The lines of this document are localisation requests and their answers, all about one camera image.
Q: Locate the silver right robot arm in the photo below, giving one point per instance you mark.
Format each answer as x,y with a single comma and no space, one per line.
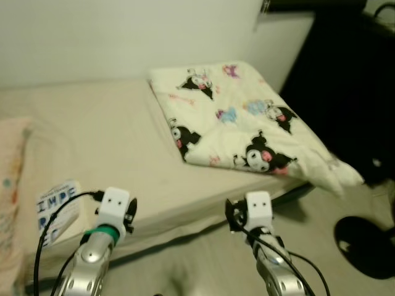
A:
278,271

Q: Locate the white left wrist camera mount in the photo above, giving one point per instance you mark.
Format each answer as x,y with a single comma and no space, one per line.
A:
114,209

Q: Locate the cream cartoon print blanket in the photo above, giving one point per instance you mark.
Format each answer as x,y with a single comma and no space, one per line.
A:
234,98

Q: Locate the white book with blue letters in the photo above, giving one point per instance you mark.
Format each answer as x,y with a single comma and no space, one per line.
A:
58,197

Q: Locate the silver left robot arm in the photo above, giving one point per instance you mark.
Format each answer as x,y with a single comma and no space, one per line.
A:
89,265

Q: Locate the beige bed mattress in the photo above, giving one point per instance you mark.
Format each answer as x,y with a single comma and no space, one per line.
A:
105,135

